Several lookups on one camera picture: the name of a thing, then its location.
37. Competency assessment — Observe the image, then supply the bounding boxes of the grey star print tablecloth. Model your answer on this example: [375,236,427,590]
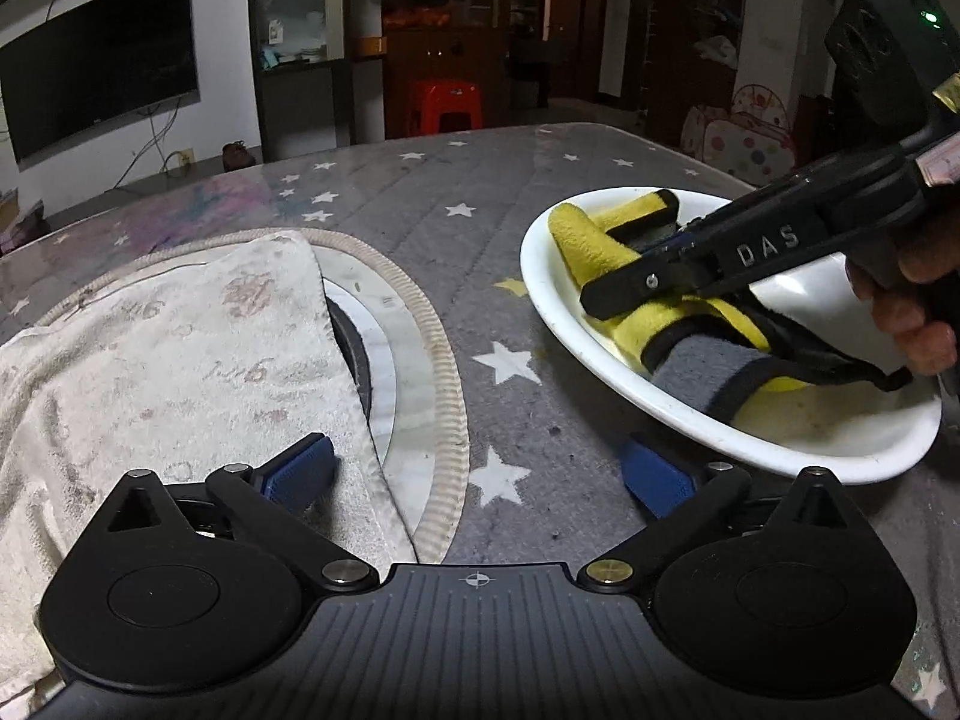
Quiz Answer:
[0,122,960,720]

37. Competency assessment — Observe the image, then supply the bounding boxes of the person's right hand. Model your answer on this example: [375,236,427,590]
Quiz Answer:
[846,191,960,377]

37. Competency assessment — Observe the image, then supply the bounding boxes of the dark cluttered shelf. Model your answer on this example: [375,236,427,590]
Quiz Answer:
[634,0,752,152]

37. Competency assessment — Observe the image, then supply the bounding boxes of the red plastic stool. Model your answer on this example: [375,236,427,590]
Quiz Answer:
[407,79,484,138]

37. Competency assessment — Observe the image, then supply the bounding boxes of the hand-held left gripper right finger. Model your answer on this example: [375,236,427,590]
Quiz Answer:
[576,435,860,595]

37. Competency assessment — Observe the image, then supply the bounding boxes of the black wall television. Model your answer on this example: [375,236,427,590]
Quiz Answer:
[0,0,202,170]

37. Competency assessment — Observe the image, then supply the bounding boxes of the yellow grey cleaning cloth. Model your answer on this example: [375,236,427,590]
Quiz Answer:
[547,191,914,422]

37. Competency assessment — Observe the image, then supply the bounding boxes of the brown wooden door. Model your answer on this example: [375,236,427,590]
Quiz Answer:
[545,0,602,104]

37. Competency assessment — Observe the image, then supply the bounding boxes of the polka dot play tent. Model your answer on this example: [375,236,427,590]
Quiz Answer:
[680,83,798,182]

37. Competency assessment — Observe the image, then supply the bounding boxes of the white bowl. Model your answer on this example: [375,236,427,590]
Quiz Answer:
[520,186,943,487]

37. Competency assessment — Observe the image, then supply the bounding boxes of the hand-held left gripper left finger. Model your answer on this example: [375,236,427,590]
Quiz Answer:
[101,433,380,595]

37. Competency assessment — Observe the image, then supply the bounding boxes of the dark glass display cabinet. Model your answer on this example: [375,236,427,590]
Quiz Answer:
[247,0,548,164]

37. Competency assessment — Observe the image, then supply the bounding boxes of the stained white towel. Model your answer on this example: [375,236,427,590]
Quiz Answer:
[0,231,418,691]

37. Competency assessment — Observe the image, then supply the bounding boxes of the round turntable with rope rim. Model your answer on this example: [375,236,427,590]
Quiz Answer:
[34,227,472,565]

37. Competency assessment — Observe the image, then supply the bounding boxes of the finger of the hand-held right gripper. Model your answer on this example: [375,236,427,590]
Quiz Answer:
[580,250,722,321]
[634,197,760,252]

